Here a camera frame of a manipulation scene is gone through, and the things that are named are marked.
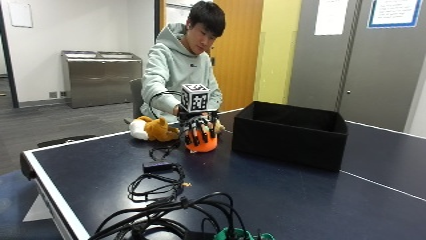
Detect green plastic object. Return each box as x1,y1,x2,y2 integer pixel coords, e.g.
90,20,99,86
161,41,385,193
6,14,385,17
213,227,277,240

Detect black glove cable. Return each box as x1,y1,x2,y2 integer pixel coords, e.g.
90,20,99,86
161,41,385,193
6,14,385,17
148,90,184,161

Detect wooden door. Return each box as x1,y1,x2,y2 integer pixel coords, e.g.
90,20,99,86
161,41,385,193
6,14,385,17
209,0,265,113

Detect thin black coiled cable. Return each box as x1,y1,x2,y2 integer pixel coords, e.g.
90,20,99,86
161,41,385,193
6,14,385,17
127,163,188,203

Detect grey cabinet doors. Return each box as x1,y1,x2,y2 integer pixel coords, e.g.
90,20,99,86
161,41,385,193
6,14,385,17
287,0,426,133

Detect blue bordered poster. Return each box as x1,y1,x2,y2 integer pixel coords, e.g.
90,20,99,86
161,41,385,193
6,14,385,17
366,0,425,29

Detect grey chair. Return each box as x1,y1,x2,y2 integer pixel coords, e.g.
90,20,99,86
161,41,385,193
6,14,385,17
123,78,145,124

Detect brown and white plush toy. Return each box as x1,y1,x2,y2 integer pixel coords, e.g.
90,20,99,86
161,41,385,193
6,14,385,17
128,115,181,143

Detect black fabric storage box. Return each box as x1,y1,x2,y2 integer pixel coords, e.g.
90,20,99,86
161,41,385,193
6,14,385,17
231,100,350,173

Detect orange ball toy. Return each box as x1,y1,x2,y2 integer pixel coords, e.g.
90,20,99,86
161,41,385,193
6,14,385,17
184,123,220,154

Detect black chair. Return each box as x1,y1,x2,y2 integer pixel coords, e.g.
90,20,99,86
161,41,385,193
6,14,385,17
36,134,98,148

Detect white marker cube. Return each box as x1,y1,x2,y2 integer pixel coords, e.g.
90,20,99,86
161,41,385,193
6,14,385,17
180,83,212,114

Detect white paper sheet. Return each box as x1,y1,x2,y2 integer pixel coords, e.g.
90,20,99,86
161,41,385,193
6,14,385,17
313,0,350,37

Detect thick black cable bundle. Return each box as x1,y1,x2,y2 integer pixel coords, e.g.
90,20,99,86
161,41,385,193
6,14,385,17
87,191,251,240

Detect black power adapter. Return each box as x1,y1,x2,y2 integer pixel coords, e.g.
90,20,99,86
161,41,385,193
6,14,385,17
141,161,175,174

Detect the person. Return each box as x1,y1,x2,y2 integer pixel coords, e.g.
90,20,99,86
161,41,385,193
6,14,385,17
139,0,227,123

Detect white wall board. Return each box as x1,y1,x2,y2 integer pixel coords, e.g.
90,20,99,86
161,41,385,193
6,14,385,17
7,0,35,29

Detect stainless steel waste bin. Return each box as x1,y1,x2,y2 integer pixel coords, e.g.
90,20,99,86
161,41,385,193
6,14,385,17
60,50,144,109

